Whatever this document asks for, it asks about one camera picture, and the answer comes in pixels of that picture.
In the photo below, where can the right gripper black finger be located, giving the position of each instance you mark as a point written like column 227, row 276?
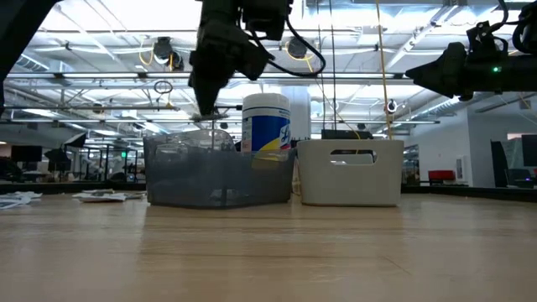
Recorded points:
column 449, row 60
column 453, row 86

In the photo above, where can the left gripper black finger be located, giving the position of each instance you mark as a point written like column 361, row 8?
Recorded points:
column 202, row 98
column 216, row 94

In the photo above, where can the yellow blue wipes canister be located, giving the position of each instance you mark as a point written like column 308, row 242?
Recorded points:
column 266, row 121

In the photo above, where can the grey translucent plastic bin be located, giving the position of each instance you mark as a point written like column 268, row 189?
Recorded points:
column 189, row 180
column 201, row 140

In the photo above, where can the white plastic bin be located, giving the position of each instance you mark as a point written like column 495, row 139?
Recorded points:
column 314, row 184

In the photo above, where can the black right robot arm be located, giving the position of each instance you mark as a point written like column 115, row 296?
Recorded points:
column 526, row 33

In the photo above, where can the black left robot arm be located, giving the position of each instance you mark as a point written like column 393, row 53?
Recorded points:
column 17, row 25

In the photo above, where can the black monitor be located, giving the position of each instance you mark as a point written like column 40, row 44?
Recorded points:
column 530, row 151
column 26, row 154

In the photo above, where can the black upright panel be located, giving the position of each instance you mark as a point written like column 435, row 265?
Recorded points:
column 499, row 163

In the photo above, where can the red box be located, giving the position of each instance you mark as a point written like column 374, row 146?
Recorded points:
column 441, row 175

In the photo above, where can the black aluminium table frame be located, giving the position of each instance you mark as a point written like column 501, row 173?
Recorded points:
column 63, row 187

